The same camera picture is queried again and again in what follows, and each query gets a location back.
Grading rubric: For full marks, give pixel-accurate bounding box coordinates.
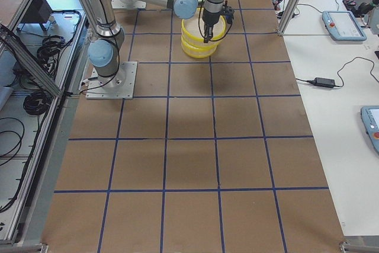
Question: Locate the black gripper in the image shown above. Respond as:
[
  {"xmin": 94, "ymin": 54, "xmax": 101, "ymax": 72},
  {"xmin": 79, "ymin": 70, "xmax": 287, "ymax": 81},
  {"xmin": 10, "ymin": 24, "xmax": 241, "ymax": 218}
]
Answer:
[{"xmin": 202, "ymin": 9, "xmax": 221, "ymax": 43}]

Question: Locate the yellow steamer layer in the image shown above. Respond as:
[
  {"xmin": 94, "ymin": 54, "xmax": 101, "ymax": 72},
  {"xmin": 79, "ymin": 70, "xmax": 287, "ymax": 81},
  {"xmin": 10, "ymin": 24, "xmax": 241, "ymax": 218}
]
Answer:
[
  {"xmin": 181, "ymin": 40, "xmax": 217, "ymax": 59},
  {"xmin": 181, "ymin": 13, "xmax": 226, "ymax": 49}
]

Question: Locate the black power adapter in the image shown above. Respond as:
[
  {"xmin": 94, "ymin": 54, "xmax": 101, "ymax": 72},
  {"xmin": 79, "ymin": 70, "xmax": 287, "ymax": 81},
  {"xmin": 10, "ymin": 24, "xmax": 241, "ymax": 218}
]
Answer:
[{"xmin": 306, "ymin": 77, "xmax": 336, "ymax": 88}]

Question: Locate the upper teach pendant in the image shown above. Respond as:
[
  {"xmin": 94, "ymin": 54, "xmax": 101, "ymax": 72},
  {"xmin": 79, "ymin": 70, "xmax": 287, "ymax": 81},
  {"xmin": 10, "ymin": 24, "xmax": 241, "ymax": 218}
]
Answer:
[{"xmin": 322, "ymin": 11, "xmax": 367, "ymax": 42}]

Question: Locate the teach pendant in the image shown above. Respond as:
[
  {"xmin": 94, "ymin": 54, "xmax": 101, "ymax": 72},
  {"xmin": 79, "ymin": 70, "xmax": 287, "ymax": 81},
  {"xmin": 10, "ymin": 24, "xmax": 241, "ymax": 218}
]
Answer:
[
  {"xmin": 361, "ymin": 105, "xmax": 379, "ymax": 153},
  {"xmin": 322, "ymin": 11, "xmax": 367, "ymax": 42}
]

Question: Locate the black box under table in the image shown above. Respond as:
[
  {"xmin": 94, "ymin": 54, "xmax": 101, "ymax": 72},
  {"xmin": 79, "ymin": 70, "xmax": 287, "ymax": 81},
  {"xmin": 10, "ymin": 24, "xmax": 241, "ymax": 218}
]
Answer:
[{"xmin": 21, "ymin": 0, "xmax": 52, "ymax": 24}]

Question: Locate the lower teach pendant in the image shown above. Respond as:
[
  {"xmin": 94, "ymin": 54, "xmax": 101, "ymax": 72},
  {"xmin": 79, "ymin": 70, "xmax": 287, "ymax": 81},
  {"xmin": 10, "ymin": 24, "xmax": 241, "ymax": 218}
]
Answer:
[{"xmin": 361, "ymin": 105, "xmax": 379, "ymax": 153}]

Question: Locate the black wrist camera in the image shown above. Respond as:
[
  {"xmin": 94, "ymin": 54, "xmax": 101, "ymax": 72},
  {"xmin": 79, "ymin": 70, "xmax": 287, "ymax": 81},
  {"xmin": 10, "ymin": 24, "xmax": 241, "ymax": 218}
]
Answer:
[{"xmin": 222, "ymin": 5, "xmax": 235, "ymax": 25}]

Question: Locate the aluminium frame post right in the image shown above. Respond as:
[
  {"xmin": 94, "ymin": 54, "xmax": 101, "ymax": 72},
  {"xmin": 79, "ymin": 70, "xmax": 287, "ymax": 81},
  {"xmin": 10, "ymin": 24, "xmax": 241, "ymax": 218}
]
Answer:
[{"xmin": 277, "ymin": 0, "xmax": 299, "ymax": 36}]

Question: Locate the black cable coil upper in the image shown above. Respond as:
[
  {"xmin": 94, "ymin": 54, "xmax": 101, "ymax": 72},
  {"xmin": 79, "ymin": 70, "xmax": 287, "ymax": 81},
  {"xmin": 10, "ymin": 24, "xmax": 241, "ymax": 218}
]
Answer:
[{"xmin": 36, "ymin": 35, "xmax": 66, "ymax": 67}]

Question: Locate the black cable coil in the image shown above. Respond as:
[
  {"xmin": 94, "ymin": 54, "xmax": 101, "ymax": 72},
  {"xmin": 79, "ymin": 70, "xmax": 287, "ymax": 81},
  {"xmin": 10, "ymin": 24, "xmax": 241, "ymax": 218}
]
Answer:
[
  {"xmin": 36, "ymin": 35, "xmax": 66, "ymax": 67},
  {"xmin": 23, "ymin": 90, "xmax": 48, "ymax": 116}
]

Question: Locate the black cable coil lower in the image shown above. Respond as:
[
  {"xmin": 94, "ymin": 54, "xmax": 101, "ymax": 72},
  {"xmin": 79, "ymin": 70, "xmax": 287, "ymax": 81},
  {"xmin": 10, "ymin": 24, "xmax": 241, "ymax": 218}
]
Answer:
[{"xmin": 23, "ymin": 90, "xmax": 48, "ymax": 116}]

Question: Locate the aluminium frame rail left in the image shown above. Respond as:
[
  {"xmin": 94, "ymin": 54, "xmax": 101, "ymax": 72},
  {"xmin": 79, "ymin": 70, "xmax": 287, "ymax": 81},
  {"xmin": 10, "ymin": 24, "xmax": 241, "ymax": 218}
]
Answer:
[{"xmin": 1, "ymin": 24, "xmax": 63, "ymax": 97}]

